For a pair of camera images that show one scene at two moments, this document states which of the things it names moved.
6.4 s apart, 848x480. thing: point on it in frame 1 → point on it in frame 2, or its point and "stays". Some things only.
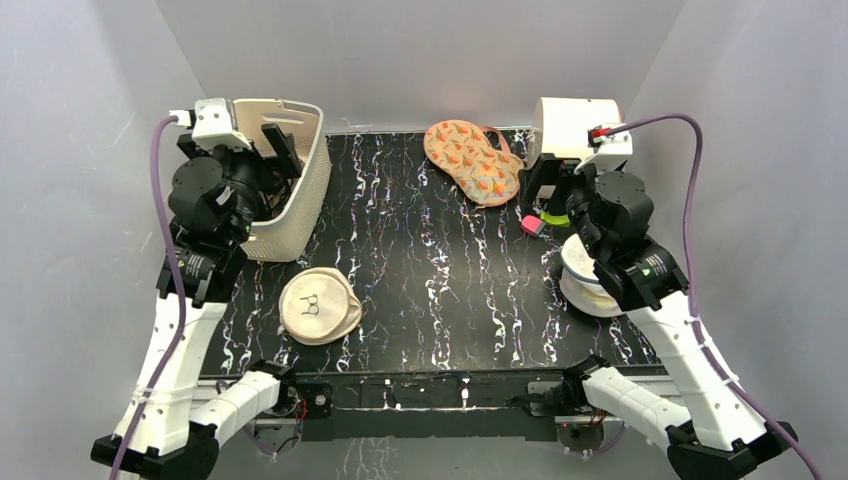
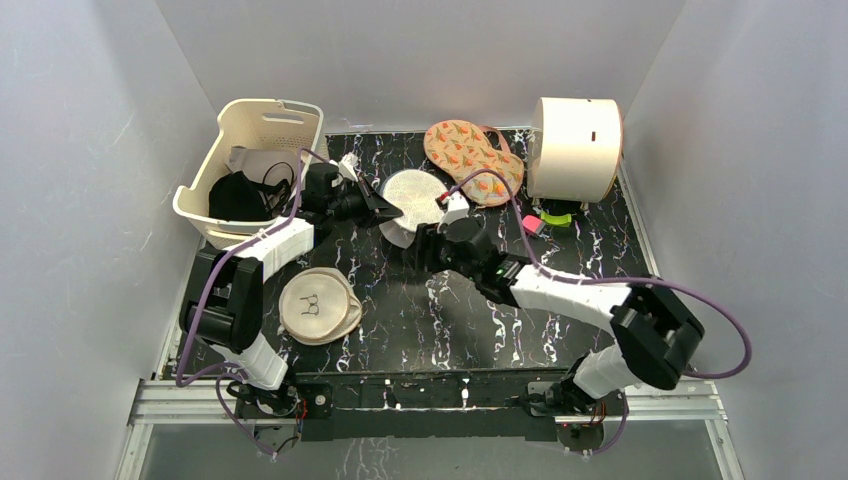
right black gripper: [553, 178] → [424, 242]
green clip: [559, 220] stays
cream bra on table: [317, 305] stays
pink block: [532, 224] stays
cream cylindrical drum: [561, 126] stays
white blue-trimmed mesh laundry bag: [580, 285] → [415, 193]
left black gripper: [286, 160] → [375, 206]
